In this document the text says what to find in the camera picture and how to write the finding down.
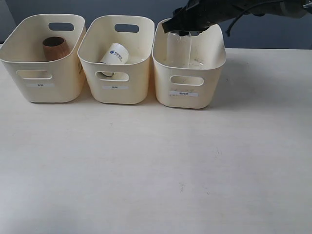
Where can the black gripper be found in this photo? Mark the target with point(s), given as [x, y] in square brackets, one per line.
[198, 15]

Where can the clear plastic bottle white cap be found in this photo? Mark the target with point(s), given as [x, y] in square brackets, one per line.
[178, 52]

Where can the white paper cup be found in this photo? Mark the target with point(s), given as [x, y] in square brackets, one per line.
[117, 54]

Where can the brown wooden cup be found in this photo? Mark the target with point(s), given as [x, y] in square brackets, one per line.
[55, 48]

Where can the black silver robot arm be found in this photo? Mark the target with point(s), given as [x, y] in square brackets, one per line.
[295, 9]

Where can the cream right storage bin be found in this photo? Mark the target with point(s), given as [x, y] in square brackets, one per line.
[189, 87]

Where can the cream storage bin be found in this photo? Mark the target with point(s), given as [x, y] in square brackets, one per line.
[39, 80]
[189, 87]
[118, 84]

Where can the cream middle storage bin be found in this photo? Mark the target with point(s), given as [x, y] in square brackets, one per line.
[118, 84]

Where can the cream left storage bin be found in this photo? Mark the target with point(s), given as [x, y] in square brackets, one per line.
[39, 80]

